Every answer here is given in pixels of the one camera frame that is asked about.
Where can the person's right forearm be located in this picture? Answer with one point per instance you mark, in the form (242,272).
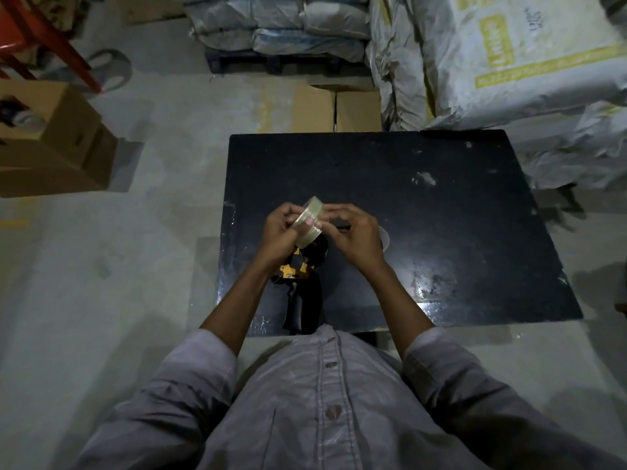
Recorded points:
(401,308)

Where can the red metal frame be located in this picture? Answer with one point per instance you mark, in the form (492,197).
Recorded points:
(44,39)

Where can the person's left forearm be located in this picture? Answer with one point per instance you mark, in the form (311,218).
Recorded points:
(235,303)

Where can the black yellow tape dispenser gun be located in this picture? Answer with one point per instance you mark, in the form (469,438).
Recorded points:
(299,308)

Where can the person's left thumb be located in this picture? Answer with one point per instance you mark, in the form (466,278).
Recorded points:
(304,225)

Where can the person's right hand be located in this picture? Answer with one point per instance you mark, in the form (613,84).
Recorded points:
(357,239)

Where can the crumpled white sack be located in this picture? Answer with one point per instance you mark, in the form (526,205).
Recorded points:
(397,63)

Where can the dark tape rolls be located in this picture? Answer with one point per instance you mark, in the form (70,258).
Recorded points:
(17,116)

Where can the person's left hand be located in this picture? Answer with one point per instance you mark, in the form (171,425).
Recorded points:
(279,234)

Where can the white sack with faint print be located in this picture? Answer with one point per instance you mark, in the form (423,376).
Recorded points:
(578,146)

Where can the white sack with yellow print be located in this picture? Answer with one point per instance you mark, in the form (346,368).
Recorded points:
(529,58)

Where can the grey button shirt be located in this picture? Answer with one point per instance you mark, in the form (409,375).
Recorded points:
(333,411)

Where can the grey round wheel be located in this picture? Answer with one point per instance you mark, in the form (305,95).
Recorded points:
(115,68)

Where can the clear packing tape roll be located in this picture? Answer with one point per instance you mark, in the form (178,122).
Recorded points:
(313,206)

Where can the person's right thumb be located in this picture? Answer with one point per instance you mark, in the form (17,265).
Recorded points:
(329,230)

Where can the large open cardboard box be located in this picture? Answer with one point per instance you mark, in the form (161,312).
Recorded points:
(59,141)

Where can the small cardboard box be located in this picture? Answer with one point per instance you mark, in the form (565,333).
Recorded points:
(358,112)
(313,110)

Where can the flat cardboard sheet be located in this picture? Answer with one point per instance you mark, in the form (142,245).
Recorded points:
(152,7)

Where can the black plastic pallet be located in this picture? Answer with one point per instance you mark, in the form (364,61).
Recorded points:
(274,62)

